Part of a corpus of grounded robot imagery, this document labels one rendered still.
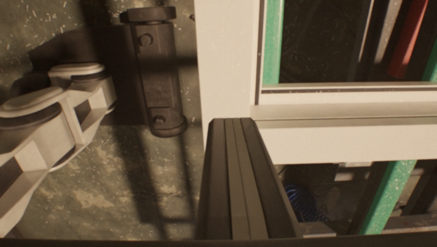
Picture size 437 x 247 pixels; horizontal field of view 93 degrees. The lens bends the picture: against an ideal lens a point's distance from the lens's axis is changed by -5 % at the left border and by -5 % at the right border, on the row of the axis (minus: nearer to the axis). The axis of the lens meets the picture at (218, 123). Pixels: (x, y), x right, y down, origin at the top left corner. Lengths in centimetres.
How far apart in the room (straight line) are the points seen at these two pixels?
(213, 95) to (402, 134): 19
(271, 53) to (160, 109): 81
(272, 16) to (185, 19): 89
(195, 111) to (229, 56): 106
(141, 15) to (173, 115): 43
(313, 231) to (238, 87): 42
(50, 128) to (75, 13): 75
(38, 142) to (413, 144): 66
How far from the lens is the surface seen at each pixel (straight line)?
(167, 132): 109
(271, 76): 26
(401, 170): 43
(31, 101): 67
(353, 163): 27
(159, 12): 95
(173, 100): 101
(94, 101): 91
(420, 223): 67
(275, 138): 21
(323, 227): 56
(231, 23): 18
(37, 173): 65
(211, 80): 18
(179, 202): 169
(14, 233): 258
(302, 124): 22
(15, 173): 66
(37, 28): 142
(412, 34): 64
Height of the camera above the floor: 111
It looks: 62 degrees down
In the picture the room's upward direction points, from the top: 180 degrees clockwise
